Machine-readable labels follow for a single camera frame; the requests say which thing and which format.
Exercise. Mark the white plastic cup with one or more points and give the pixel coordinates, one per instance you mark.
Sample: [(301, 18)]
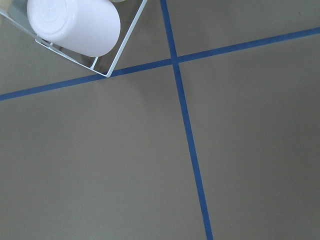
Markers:
[(88, 27)]

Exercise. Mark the white wire rack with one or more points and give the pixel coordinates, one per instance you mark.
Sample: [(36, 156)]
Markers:
[(15, 11)]

